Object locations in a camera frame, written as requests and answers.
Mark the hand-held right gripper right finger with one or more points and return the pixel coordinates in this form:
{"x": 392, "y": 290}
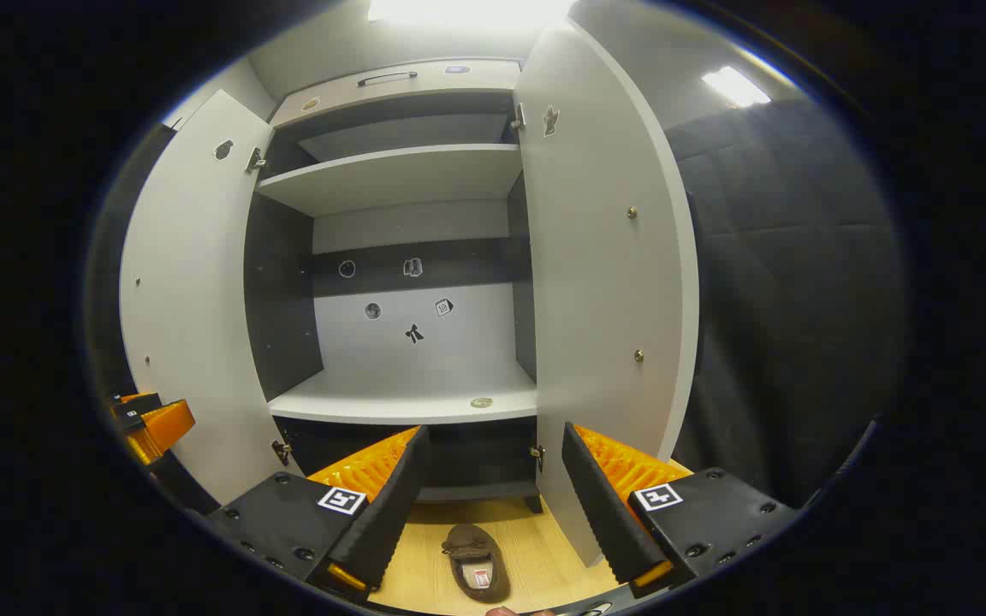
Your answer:
{"x": 604, "y": 513}

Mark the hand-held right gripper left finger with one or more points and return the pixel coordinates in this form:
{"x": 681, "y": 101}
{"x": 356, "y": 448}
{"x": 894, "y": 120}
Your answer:
{"x": 390, "y": 513}

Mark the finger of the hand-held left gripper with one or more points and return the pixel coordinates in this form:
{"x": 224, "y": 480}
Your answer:
{"x": 163, "y": 423}

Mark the brown fuzzy shoe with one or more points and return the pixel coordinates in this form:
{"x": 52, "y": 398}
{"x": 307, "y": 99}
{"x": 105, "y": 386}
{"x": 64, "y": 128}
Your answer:
{"x": 467, "y": 547}

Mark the white cabinet door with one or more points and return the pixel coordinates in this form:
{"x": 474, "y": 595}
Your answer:
{"x": 596, "y": 299}
{"x": 193, "y": 299}

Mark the black cabinet leg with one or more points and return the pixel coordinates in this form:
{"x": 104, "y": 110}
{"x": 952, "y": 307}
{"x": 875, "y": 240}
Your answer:
{"x": 535, "y": 503}

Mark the metal door hinge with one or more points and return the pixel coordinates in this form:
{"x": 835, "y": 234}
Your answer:
{"x": 518, "y": 116}
{"x": 255, "y": 160}
{"x": 282, "y": 452}
{"x": 537, "y": 458}

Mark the white cabinet shelf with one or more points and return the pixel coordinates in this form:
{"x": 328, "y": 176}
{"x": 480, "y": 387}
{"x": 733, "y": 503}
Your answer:
{"x": 407, "y": 398}
{"x": 390, "y": 175}

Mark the white cabinet drawer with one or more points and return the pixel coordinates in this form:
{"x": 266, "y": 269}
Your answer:
{"x": 476, "y": 81}

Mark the ceiling light panel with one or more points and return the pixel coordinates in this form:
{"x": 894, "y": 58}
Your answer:
{"x": 467, "y": 10}
{"x": 734, "y": 85}

